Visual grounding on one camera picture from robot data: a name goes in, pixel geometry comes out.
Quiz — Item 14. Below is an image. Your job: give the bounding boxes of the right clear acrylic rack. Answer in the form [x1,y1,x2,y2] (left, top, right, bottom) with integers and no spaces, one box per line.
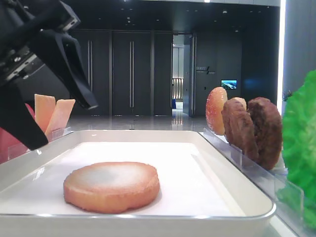
[201,128,312,237]

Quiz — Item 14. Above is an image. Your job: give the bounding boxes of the brown meat patty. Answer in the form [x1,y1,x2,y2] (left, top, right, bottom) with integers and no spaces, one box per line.
[221,98,259,162]
[248,97,282,170]

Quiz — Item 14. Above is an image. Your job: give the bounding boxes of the round bread slice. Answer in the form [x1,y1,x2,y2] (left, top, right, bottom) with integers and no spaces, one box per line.
[63,161,160,214]
[0,103,37,164]

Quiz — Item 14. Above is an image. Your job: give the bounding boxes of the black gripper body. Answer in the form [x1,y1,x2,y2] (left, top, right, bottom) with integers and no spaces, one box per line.
[0,0,80,86]

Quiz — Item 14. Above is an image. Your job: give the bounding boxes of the clear acrylic rack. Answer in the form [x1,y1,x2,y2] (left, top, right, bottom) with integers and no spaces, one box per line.
[201,128,312,237]
[5,127,72,161]

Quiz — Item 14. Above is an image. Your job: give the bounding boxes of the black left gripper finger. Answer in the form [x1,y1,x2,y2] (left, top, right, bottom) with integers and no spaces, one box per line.
[0,83,48,150]

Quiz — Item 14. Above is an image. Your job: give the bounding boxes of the left clear acrylic rack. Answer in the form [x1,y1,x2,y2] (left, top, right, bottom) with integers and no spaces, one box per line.
[5,127,72,161]

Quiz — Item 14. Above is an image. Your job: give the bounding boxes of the small wall screen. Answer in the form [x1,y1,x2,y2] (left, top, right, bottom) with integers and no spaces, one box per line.
[221,80,237,90]

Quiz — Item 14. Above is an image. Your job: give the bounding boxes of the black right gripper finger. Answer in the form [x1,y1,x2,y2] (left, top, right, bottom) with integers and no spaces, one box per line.
[29,30,98,110]

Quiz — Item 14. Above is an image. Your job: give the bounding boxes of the right orange cheese slice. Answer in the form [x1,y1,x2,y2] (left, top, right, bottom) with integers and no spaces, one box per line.
[45,99,76,138]

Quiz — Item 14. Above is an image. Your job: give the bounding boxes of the dark double doors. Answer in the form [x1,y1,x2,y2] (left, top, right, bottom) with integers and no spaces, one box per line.
[71,30,173,116]

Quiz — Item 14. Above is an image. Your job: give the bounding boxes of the left orange cheese slice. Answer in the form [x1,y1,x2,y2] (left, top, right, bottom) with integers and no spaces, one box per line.
[34,94,56,133]

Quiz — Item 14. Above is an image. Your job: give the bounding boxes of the white rectangular tray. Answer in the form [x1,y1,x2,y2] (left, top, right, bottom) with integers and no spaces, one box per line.
[0,130,277,237]

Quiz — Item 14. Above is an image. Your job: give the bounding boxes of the orange cheese slice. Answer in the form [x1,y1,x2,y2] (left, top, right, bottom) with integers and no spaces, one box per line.
[45,99,76,138]
[34,94,56,133]

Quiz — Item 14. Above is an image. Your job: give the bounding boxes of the right brown meat patty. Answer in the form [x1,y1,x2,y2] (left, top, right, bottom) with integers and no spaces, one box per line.
[248,97,282,170]

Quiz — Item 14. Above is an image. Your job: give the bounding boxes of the green lettuce leaf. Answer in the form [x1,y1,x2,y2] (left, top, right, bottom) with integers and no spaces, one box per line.
[277,71,316,230]

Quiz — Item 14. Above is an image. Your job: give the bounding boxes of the left brown meat patty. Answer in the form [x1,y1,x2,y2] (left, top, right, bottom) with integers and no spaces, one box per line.
[221,98,259,162]

